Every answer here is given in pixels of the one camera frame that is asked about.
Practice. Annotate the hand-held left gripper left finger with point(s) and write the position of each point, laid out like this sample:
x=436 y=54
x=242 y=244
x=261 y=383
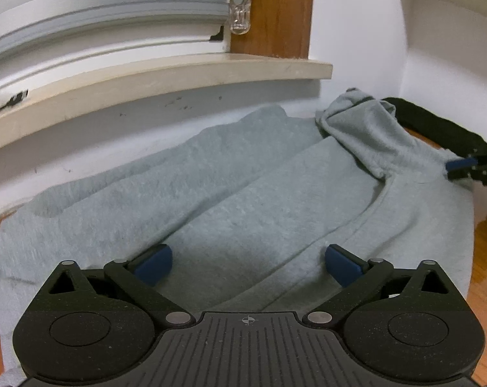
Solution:
x=153 y=267

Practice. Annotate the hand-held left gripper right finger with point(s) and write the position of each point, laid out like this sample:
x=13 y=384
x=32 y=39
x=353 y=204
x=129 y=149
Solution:
x=343 y=267

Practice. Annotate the grey shirt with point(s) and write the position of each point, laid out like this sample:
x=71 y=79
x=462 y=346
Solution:
x=235 y=201

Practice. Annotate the black garment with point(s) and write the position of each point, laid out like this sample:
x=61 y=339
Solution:
x=437 y=127

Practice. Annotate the white shelf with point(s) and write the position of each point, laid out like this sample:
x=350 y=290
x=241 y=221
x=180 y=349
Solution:
x=449 y=28

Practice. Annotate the cream window sill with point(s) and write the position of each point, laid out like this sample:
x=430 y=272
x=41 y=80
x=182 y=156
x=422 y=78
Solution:
x=146 y=84

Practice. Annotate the grey window blind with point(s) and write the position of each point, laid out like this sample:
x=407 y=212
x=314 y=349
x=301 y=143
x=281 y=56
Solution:
x=86 y=16

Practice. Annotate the wooden window frame post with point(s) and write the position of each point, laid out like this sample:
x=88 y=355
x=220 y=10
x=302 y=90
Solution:
x=277 y=12

